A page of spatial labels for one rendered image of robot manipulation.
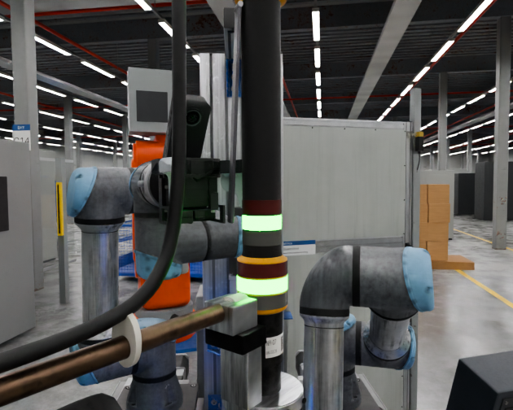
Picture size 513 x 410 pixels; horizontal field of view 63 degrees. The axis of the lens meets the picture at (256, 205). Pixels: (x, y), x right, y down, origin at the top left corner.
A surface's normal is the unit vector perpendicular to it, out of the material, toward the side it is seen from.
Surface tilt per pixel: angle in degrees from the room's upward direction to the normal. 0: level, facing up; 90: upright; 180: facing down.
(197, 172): 90
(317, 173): 91
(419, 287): 94
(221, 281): 90
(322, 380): 78
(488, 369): 15
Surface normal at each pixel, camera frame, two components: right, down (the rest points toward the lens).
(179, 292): 0.33, 0.05
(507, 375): 0.07, -0.95
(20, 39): -0.15, 0.05
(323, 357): -0.13, -0.16
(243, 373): -0.62, 0.04
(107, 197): 0.55, 0.12
